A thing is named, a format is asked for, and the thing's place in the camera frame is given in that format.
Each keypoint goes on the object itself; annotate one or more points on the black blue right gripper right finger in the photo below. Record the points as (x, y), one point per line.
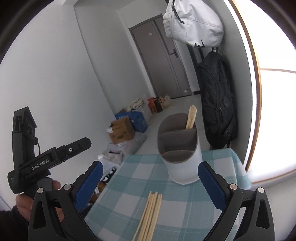
(257, 222)

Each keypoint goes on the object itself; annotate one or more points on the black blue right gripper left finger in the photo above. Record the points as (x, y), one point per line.
(56, 214)

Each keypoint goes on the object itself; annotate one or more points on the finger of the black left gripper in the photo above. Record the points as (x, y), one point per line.
(73, 149)

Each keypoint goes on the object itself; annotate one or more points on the white plastic bags on floor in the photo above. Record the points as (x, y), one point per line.
(113, 156)

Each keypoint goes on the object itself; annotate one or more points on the brown cardboard box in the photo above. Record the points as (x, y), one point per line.
(121, 130)

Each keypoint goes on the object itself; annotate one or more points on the teal white checkered tablecloth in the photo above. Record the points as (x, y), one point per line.
(187, 212)

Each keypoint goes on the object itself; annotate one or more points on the blue cardboard box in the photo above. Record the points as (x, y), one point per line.
(136, 118)

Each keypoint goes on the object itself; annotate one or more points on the white cloth bundle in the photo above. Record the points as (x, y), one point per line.
(135, 104)

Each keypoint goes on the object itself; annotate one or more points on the wooden chopstick pile on table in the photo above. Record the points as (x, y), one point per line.
(147, 223)

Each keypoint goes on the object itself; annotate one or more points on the red and yellow bags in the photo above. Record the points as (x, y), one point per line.
(158, 104)

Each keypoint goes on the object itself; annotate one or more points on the white utensil holder with compartments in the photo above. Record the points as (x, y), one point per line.
(179, 149)

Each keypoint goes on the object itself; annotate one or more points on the chopsticks bundle in holder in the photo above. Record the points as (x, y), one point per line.
(191, 117)

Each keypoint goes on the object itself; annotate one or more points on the grey door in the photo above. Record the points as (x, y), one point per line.
(161, 59)

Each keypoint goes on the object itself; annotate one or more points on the black hanging backpack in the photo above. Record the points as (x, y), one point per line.
(217, 100)

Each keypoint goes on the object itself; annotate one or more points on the white hanging bag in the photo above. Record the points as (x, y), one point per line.
(193, 23)

